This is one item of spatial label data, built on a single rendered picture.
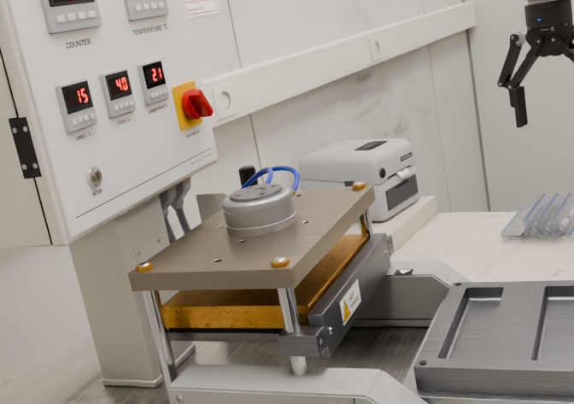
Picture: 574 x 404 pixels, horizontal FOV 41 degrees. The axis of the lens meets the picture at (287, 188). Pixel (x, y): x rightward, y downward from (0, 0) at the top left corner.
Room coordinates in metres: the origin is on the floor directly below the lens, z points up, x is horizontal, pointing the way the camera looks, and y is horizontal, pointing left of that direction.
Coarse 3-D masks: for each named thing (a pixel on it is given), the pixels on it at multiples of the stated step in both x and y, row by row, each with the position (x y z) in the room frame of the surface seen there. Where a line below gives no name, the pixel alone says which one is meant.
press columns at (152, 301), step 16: (368, 208) 0.89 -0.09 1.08; (368, 224) 0.89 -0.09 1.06; (288, 288) 0.66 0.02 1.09; (160, 304) 0.73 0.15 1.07; (288, 304) 0.66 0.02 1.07; (160, 320) 0.73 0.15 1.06; (288, 320) 0.66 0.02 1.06; (160, 336) 0.72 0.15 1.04; (160, 352) 0.72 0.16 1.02; (176, 368) 0.73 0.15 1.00; (304, 368) 0.66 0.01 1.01
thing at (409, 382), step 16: (432, 320) 0.79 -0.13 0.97; (432, 400) 0.63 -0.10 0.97; (448, 400) 0.63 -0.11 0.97; (464, 400) 0.62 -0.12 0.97; (480, 400) 0.61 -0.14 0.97; (496, 400) 0.61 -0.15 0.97; (512, 400) 0.60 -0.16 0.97; (528, 400) 0.60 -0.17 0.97; (544, 400) 0.59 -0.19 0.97; (560, 400) 0.59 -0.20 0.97
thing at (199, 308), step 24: (360, 240) 0.85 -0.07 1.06; (336, 264) 0.78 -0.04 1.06; (312, 288) 0.73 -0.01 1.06; (168, 312) 0.75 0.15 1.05; (192, 312) 0.74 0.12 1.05; (216, 312) 0.73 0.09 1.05; (240, 312) 0.72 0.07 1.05; (264, 312) 0.71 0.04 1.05; (192, 336) 0.74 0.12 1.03; (216, 336) 0.73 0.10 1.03; (240, 336) 0.72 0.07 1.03; (264, 336) 0.71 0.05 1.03
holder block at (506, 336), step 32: (480, 288) 0.80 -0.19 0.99; (512, 288) 0.78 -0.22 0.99; (544, 288) 0.77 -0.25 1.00; (448, 320) 0.73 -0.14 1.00; (480, 320) 0.75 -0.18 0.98; (512, 320) 0.70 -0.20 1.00; (544, 320) 0.72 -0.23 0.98; (448, 352) 0.69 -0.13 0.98; (480, 352) 0.68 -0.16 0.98; (512, 352) 0.64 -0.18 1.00; (544, 352) 0.66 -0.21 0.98; (416, 384) 0.65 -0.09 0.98; (448, 384) 0.63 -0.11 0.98; (480, 384) 0.62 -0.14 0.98; (512, 384) 0.61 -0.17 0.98; (544, 384) 0.60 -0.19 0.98
